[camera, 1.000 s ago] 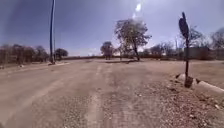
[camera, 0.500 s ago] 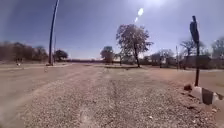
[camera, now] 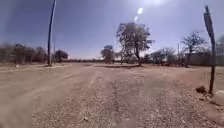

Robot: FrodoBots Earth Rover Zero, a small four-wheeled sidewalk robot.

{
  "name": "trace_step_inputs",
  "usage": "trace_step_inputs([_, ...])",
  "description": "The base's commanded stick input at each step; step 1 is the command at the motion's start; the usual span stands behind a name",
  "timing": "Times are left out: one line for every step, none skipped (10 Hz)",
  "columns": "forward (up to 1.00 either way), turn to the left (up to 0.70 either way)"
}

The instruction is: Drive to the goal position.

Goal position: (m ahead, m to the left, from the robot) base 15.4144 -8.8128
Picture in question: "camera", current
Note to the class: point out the thin distant pole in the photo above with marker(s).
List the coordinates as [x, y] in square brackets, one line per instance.
[178, 53]

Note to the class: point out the small round tree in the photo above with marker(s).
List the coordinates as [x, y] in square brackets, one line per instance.
[107, 53]

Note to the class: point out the low dark kerb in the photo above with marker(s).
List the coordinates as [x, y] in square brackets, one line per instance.
[116, 66]

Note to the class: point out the row of dark trees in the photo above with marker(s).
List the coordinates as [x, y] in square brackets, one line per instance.
[23, 54]

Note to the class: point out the brown rock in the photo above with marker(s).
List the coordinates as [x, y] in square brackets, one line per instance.
[201, 89]

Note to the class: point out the row of low trees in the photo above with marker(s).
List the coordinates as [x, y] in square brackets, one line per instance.
[163, 56]

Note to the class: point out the leaning wooden signpost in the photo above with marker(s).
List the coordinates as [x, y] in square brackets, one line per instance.
[210, 43]

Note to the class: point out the tall thin pole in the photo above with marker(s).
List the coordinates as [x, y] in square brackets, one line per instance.
[50, 33]

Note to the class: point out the bare branching tree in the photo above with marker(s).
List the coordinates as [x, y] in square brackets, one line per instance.
[191, 43]

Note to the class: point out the large leafy tree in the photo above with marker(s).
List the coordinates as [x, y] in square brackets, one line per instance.
[134, 38]

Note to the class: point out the small dark tree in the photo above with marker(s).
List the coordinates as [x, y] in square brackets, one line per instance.
[61, 54]

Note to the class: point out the brown dirt road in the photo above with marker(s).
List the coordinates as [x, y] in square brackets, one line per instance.
[100, 96]

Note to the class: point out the grey wall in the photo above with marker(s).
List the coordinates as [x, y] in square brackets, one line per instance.
[203, 59]

